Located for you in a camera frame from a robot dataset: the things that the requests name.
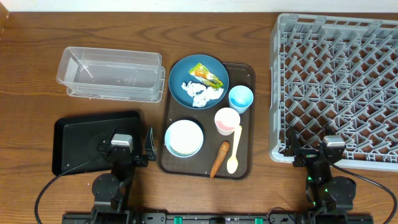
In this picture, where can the grey dishwasher rack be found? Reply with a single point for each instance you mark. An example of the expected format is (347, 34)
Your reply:
(339, 72)

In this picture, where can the green orange snack wrapper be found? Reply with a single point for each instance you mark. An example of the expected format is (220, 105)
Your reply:
(202, 74)

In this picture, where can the black rectangular bin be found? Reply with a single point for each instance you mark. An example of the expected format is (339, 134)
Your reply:
(76, 139)

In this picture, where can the cream plastic spoon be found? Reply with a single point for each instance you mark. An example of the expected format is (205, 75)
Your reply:
(232, 162)

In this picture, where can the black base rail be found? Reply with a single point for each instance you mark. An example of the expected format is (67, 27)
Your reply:
(161, 218)

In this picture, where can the brown serving tray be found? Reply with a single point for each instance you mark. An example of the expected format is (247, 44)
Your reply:
(201, 163)

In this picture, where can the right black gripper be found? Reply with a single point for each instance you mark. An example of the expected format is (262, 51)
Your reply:
(293, 149)

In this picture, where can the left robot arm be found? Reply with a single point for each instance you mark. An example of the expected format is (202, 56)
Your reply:
(111, 190)

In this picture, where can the light blue rice bowl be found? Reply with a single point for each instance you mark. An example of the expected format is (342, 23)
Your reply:
(183, 138)

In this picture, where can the clear plastic bin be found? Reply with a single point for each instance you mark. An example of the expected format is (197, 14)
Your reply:
(112, 74)

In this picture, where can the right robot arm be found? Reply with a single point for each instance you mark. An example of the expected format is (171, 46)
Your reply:
(332, 197)

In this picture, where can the pink white cup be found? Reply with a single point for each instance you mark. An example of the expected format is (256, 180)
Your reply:
(227, 120)

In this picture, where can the orange carrot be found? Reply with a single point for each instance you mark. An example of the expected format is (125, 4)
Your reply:
(223, 150)

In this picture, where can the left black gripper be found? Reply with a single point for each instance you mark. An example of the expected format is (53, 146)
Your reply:
(151, 154)

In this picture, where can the white tissue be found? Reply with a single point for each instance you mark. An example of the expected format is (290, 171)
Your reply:
(201, 94)

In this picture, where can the dark blue plate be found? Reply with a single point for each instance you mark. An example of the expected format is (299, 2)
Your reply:
(179, 74)

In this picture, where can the light blue cup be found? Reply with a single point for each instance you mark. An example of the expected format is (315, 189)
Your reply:
(240, 98)

